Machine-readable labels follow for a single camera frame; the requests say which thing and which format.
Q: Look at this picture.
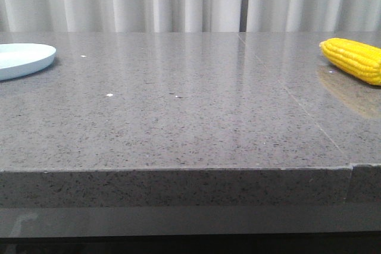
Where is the grey pleated curtain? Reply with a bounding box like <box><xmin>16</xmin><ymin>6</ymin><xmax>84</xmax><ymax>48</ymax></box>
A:
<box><xmin>1</xmin><ymin>0</ymin><xmax>380</xmax><ymax>32</ymax></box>

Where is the light blue round plate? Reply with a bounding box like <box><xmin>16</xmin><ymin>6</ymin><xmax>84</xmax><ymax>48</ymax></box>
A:
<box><xmin>1</xmin><ymin>43</ymin><xmax>57</xmax><ymax>81</ymax></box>

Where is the yellow toy corn cob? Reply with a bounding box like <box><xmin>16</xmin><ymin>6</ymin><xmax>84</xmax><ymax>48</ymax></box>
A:
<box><xmin>319</xmin><ymin>37</ymin><xmax>380</xmax><ymax>86</ymax></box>

